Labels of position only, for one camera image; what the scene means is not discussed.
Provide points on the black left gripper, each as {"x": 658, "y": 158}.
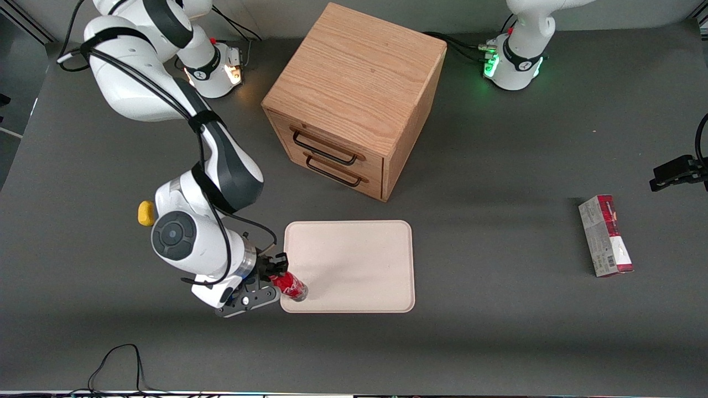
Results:
{"x": 706, "y": 176}

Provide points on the oak wooden drawer cabinet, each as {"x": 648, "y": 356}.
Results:
{"x": 354, "y": 72}

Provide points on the red coke bottle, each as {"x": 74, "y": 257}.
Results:
{"x": 292, "y": 286}

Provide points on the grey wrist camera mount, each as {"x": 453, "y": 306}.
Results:
{"x": 246, "y": 301}

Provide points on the beige plastic tray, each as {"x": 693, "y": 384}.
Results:
{"x": 354, "y": 265}

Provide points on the red and white carton box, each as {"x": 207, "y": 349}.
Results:
{"x": 605, "y": 235}

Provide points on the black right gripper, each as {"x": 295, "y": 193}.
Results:
{"x": 266, "y": 268}

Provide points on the yellow lemon toy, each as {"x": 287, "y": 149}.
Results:
{"x": 145, "y": 213}

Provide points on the aluminium frame rail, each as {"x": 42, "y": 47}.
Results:
{"x": 33, "y": 25}

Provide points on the wooden drawer front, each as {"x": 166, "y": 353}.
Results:
{"x": 365, "y": 187}
{"x": 332, "y": 141}

